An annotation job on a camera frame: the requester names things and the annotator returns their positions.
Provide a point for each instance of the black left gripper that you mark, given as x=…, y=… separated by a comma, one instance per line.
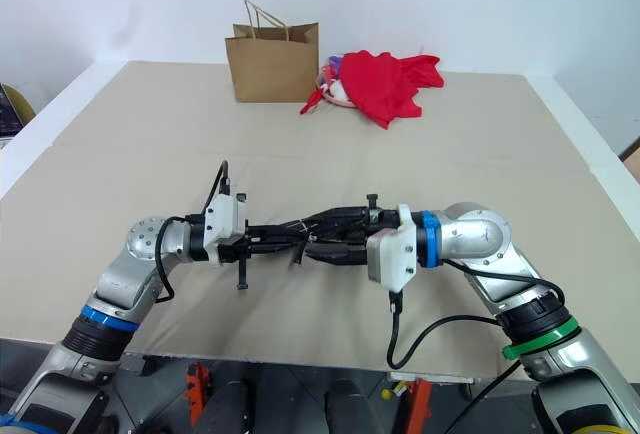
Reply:
x=234, y=251

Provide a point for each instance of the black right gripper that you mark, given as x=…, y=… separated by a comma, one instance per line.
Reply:
x=380, y=220

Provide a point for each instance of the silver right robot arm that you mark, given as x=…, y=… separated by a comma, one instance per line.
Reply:
x=480, y=239

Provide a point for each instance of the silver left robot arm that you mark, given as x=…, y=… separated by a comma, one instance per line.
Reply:
x=125, y=284

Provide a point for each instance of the beige table cover sheet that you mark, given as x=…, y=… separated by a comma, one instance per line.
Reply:
x=320, y=144

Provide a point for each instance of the pink white round object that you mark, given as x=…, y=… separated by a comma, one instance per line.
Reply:
x=334, y=86

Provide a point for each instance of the red cloth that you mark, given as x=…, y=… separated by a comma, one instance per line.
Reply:
x=385, y=84

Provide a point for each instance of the small yellow knob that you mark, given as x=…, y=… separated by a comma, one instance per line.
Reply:
x=387, y=394

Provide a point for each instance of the orange clamp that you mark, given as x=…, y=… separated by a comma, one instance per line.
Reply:
x=197, y=389
x=420, y=404

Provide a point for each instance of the brown paper bag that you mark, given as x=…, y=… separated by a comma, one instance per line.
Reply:
x=272, y=69

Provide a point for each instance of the dark rounded shape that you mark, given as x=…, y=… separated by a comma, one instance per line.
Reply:
x=235, y=409
x=347, y=409

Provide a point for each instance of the olive yellow chair back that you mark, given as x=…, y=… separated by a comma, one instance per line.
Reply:
x=22, y=101

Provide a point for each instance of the brown wooden object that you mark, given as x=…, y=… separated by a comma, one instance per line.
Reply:
x=632, y=161

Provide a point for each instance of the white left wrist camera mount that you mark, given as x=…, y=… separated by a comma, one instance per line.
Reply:
x=225, y=219

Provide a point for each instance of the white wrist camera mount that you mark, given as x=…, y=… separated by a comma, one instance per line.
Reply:
x=225, y=219
x=390, y=259

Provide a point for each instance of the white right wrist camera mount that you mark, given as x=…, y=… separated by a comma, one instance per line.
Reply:
x=390, y=259

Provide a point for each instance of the white table bracket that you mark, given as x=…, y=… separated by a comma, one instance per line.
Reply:
x=435, y=378

